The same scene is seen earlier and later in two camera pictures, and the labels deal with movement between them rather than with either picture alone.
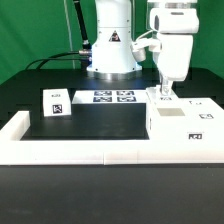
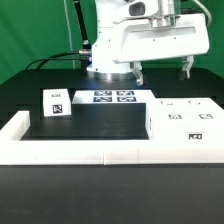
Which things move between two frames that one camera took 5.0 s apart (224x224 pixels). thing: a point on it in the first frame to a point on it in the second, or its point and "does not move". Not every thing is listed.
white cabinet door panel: x=198 y=112 does not move
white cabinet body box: x=182 y=119 does not move
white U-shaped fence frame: x=14 y=150 does not move
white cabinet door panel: x=155 y=96 to x=172 y=117
